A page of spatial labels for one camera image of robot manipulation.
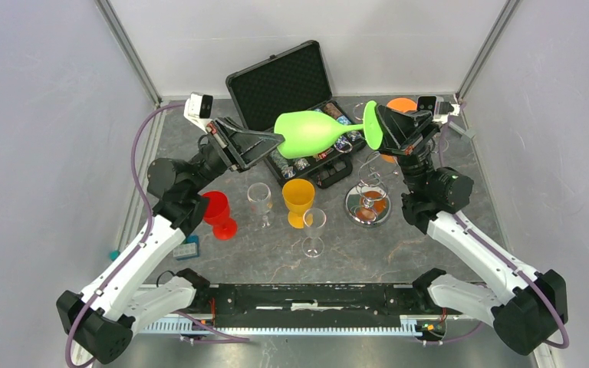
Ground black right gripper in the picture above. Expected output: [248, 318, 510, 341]
[370, 103, 442, 196]

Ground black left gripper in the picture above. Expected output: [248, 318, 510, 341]
[188, 117, 288, 194]

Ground orange plastic wine glass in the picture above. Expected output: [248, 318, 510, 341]
[377, 97, 416, 146]

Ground clear wine glass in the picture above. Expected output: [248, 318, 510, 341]
[247, 182, 273, 228]
[301, 208, 327, 258]

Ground green plastic wine glass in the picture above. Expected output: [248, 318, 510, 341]
[273, 100, 383, 159]

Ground yellow plastic wine glass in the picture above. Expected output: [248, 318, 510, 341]
[281, 179, 315, 229]

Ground red plastic wine glass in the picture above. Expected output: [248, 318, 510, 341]
[202, 191, 238, 241]

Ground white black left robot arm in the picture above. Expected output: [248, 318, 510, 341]
[56, 119, 285, 367]

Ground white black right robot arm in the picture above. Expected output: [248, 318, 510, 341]
[364, 101, 570, 355]

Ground black poker chip case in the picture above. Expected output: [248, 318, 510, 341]
[225, 40, 366, 189]

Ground green blue toy bricks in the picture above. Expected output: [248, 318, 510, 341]
[172, 235, 200, 261]

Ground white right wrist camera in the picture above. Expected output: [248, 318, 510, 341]
[416, 95, 461, 126]

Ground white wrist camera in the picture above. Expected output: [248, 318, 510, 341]
[183, 92, 214, 132]
[416, 95, 461, 126]

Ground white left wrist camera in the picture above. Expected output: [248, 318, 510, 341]
[183, 92, 214, 132]

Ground grey metal floor bracket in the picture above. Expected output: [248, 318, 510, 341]
[448, 120, 475, 141]

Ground chrome wire wine glass rack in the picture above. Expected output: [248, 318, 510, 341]
[344, 101, 400, 228]

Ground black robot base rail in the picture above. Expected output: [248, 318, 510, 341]
[161, 268, 463, 340]

